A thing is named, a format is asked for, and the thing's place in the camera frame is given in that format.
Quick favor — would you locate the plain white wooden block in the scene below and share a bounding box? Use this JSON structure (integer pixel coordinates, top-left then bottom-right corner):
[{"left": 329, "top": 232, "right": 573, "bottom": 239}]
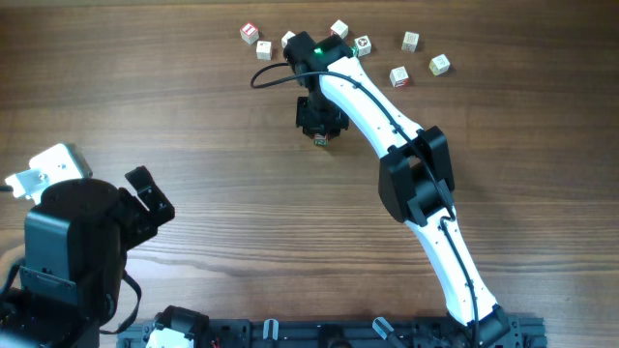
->
[{"left": 256, "top": 41, "right": 272, "bottom": 61}]

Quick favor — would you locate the white block red side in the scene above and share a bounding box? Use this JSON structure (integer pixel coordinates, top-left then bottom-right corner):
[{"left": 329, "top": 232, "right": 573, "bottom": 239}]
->
[{"left": 281, "top": 31, "right": 295, "bottom": 48}]

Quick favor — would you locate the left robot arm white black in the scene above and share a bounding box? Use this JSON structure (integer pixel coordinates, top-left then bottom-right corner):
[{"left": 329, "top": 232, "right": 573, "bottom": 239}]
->
[{"left": 1, "top": 166, "right": 175, "bottom": 347}]

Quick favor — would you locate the red M letter block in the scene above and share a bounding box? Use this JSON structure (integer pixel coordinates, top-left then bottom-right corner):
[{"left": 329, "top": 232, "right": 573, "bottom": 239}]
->
[{"left": 330, "top": 19, "right": 349, "bottom": 39}]

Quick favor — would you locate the yellow edged white block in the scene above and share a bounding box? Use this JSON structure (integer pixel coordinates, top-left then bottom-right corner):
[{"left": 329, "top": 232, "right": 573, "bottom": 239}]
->
[{"left": 428, "top": 54, "right": 451, "bottom": 76}]

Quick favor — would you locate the red U letter block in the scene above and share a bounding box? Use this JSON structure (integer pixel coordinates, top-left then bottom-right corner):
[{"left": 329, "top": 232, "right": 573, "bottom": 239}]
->
[{"left": 314, "top": 133, "right": 329, "bottom": 142}]

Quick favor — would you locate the white block dark picture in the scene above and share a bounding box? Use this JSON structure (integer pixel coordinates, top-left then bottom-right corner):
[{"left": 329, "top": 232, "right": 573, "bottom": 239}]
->
[{"left": 354, "top": 36, "right": 371, "bottom": 57}]

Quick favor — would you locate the white block tan picture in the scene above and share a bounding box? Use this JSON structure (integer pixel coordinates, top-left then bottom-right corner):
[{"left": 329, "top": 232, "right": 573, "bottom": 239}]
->
[{"left": 401, "top": 31, "right": 420, "bottom": 52}]

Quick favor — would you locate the white block green side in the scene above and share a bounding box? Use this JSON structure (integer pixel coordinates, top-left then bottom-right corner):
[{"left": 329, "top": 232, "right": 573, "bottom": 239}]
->
[{"left": 313, "top": 140, "right": 329, "bottom": 147}]

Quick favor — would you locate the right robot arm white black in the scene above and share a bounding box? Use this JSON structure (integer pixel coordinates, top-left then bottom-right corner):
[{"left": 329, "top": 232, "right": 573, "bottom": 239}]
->
[{"left": 283, "top": 32, "right": 509, "bottom": 347}]

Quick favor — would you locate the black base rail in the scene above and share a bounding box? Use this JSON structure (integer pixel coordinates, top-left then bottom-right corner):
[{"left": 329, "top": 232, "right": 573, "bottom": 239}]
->
[{"left": 116, "top": 315, "right": 548, "bottom": 348}]

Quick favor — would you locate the white block red bottom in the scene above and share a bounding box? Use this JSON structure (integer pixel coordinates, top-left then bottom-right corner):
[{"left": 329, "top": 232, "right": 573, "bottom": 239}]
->
[{"left": 390, "top": 66, "right": 410, "bottom": 88}]

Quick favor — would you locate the red I letter block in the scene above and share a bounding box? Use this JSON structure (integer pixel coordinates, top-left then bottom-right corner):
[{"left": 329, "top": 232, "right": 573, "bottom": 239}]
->
[{"left": 240, "top": 22, "right": 259, "bottom": 44}]

